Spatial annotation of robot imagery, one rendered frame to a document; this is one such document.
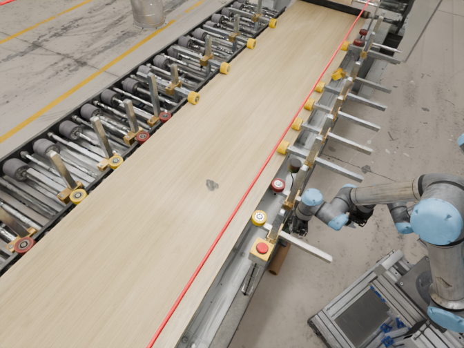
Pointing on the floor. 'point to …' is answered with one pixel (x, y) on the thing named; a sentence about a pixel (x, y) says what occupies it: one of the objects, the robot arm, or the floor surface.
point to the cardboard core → (278, 259)
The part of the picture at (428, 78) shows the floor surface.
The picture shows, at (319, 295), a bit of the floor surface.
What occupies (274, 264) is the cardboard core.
